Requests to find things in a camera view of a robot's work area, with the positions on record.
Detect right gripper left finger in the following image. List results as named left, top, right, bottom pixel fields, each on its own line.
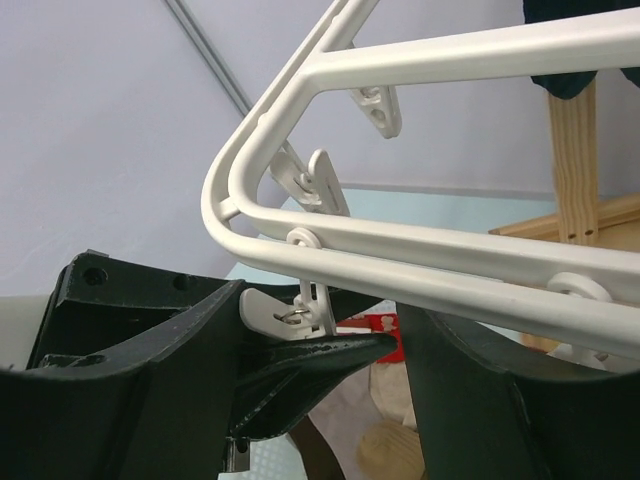
left=1, top=281, right=242, bottom=479

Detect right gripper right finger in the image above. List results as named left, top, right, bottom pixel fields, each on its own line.
left=397, top=304, right=639, bottom=479

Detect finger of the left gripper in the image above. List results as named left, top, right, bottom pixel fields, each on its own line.
left=229, top=333, right=397, bottom=440
left=27, top=251, right=380, bottom=370

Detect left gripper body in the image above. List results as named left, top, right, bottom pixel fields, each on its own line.
left=221, top=437, right=250, bottom=473

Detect red sock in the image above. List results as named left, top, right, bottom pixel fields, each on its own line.
left=334, top=312, right=406, bottom=366

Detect white clip hanger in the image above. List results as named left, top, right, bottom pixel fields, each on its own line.
left=201, top=1, right=639, bottom=358

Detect white corner clip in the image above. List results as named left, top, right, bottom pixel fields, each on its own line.
left=239, top=280, right=337, bottom=341

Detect brown striped socks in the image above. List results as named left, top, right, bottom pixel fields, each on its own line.
left=289, top=416, right=346, bottom=480

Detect beige socks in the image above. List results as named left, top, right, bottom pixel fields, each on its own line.
left=356, top=362, right=426, bottom=479

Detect black hanging socks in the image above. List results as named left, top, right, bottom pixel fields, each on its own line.
left=514, top=1, right=639, bottom=101

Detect wooden drying rack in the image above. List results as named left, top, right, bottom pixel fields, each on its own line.
left=488, top=79, right=640, bottom=354

